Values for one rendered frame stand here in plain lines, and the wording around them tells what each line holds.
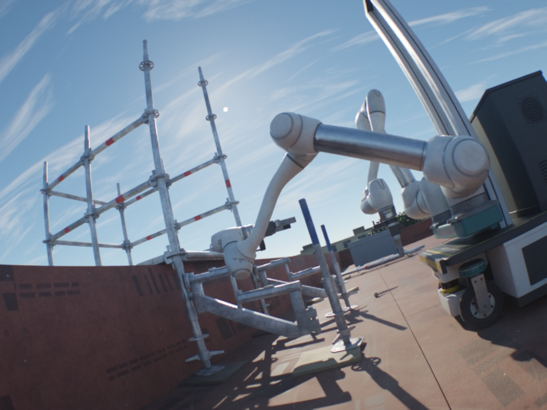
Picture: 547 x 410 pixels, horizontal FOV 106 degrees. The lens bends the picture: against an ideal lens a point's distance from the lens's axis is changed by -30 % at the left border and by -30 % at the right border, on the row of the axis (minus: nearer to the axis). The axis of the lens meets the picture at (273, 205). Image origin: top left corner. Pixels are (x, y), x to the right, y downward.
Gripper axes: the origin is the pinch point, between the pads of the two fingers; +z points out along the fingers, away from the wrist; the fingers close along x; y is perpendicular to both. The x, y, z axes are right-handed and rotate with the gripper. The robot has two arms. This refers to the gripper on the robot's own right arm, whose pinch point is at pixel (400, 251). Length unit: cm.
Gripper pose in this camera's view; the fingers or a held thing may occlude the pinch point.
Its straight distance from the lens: 149.6
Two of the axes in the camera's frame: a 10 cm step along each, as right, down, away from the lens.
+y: 8.8, -3.5, -3.1
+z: 2.9, 9.3, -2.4
